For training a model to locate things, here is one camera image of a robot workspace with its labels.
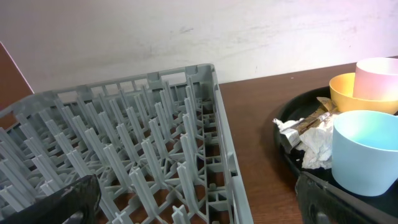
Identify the white paper napkin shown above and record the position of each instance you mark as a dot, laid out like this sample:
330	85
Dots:
315	142

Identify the brown snack wrapper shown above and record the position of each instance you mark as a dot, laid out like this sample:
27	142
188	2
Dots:
306	124

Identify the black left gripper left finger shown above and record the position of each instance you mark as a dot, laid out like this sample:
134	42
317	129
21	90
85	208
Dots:
75	203

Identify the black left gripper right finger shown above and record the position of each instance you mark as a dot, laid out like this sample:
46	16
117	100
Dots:
322	202

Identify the yellow plastic bowl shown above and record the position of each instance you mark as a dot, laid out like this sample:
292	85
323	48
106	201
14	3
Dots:
341	91

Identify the grey plastic dishwasher rack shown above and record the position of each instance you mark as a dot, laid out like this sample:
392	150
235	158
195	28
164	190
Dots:
159	144

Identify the round black tray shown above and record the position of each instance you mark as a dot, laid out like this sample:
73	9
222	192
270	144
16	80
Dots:
300	107

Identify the light blue plastic cup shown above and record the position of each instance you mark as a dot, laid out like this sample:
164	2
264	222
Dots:
364	151

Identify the pink plastic cup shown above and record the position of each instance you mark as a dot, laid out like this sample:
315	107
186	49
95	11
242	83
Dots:
376	79

